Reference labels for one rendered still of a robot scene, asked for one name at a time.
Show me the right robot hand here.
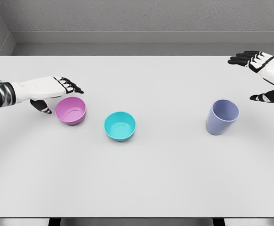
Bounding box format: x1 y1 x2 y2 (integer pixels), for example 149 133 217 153
227 50 274 104

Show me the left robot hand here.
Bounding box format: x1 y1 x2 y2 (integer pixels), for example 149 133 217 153
26 76 84 115

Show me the pink bowl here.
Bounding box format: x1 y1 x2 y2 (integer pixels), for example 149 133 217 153
54 97 87 126

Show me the lavender cup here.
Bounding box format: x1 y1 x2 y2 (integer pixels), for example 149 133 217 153
206 99 240 136

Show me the teal bowl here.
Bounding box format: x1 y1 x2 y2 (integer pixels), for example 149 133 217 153
103 111 137 143

